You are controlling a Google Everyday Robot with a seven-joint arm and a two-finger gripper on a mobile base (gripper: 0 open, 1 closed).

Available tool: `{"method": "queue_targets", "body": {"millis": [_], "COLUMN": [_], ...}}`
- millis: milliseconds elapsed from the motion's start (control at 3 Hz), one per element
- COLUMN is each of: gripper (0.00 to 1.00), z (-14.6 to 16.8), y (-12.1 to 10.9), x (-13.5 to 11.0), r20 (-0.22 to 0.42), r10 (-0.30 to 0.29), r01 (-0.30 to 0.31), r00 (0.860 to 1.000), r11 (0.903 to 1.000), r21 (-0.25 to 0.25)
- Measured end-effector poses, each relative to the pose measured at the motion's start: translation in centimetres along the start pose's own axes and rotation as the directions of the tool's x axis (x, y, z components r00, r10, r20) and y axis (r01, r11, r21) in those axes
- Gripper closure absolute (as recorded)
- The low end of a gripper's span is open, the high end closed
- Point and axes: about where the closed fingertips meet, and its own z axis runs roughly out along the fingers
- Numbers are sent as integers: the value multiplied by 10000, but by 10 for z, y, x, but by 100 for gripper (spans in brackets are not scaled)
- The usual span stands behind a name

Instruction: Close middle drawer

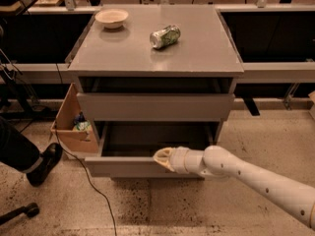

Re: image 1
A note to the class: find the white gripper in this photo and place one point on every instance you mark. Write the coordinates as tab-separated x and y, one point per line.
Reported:
178	160

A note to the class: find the grey drawer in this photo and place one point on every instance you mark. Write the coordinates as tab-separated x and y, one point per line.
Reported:
160	107
128	148

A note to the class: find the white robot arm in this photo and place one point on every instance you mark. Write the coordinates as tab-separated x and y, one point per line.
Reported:
296	198

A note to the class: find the grey drawer cabinet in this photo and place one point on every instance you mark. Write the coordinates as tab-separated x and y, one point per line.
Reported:
203	60

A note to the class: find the grey top drawer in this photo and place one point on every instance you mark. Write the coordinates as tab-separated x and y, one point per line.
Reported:
160	107

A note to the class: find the green chip bag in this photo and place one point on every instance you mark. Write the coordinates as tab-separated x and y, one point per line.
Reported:
82	126

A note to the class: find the blue snack bag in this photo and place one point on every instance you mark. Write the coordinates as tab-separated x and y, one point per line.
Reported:
79	118

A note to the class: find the brown cardboard box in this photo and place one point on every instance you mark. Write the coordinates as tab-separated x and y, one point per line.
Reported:
62	127

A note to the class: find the black shoe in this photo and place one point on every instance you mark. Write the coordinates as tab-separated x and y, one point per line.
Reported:
47	161

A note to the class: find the green crushed soda can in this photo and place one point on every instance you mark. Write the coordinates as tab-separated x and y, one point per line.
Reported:
165	37

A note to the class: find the black office chair base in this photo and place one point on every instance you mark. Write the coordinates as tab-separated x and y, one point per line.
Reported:
31	210

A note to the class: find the person's dark trouser leg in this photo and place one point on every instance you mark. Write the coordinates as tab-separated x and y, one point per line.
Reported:
16	150

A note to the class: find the beige ceramic bowl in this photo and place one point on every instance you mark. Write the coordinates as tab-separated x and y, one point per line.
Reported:
112	18

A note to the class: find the right grey workbench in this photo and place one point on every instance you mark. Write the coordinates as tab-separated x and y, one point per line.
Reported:
276	45

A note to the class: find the grey workbench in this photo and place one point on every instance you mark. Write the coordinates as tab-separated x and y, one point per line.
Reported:
276	45
39	45

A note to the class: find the left grey workbench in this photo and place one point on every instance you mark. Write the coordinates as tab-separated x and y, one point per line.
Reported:
39	45

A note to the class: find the black tripod stand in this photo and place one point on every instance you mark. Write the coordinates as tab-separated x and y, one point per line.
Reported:
23	92

